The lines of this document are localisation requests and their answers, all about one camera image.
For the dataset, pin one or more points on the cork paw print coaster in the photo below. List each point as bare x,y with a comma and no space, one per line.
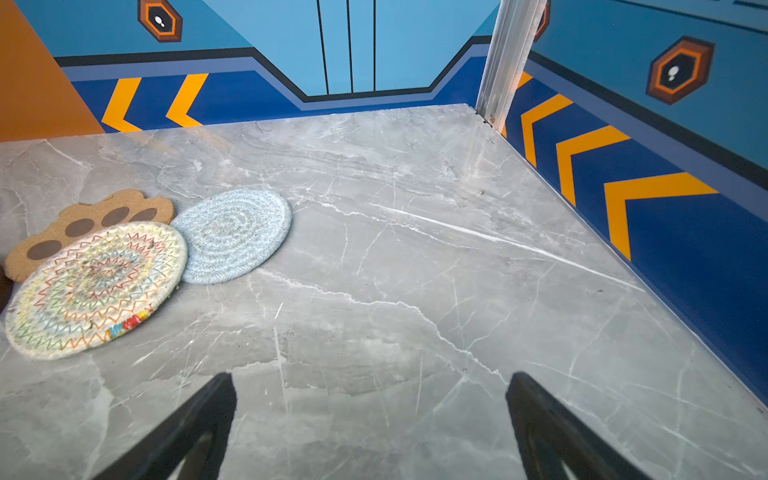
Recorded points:
78,220

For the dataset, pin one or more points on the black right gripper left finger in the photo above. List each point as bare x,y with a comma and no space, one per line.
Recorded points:
191,442

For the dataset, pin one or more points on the aluminium frame post right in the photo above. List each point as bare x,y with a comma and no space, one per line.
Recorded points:
513,36

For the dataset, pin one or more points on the multicolour woven round coaster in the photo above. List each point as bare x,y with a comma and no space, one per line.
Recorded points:
96,290

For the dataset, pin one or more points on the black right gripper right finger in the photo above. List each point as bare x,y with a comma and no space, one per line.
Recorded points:
554,443

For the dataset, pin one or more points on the light blue woven coaster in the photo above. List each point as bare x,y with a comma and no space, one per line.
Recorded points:
232,233

